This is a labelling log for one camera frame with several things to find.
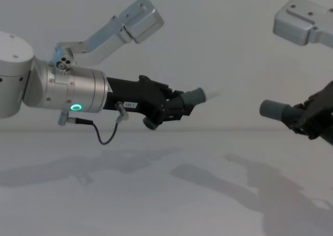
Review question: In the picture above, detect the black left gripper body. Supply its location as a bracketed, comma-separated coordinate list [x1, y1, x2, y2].
[102, 74, 170, 129]

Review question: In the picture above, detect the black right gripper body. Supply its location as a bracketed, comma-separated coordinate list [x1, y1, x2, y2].
[313, 79, 333, 146]

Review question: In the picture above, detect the grey cylindrical tube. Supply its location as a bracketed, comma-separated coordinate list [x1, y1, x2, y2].
[259, 99, 302, 123]

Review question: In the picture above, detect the white curtain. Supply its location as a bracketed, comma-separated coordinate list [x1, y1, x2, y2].
[0, 0, 333, 133]

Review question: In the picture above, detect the white table cloth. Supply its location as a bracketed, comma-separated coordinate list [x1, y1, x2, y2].
[0, 129, 333, 236]

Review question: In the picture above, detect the thin dark cable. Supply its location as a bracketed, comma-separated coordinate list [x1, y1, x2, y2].
[57, 101, 130, 146]

